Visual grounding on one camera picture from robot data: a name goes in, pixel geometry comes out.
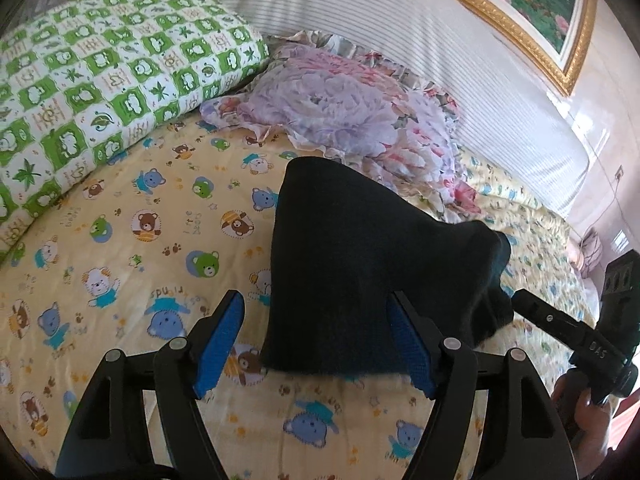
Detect bear print bed sheet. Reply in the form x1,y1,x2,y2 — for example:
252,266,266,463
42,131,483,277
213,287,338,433
0,120,601,480

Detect white striped headboard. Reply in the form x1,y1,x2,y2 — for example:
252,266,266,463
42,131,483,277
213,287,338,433
165,0,592,222

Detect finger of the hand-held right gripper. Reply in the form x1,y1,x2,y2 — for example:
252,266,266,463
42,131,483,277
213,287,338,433
511,288,597,357

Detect small striped pillow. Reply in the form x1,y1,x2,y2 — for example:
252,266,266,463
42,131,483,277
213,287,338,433
569,227,602,278

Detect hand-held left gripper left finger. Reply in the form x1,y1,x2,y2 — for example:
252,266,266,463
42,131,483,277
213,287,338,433
55,290,246,480

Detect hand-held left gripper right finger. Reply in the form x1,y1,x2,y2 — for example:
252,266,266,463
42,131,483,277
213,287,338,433
387,290,578,480

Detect thin wall cable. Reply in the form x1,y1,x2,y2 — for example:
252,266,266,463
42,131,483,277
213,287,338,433
582,175,622,241

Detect floral ruffled pillow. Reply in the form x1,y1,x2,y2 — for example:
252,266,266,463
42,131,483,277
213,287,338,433
200,30,482,226

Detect person's right hand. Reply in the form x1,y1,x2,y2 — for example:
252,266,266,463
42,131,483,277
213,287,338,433
552,370,632,462

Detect black pants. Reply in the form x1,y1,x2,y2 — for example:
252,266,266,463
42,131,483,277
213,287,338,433
260,156,516,377

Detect green checkered pillow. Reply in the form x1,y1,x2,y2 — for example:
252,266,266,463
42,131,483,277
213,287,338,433
0,0,271,257

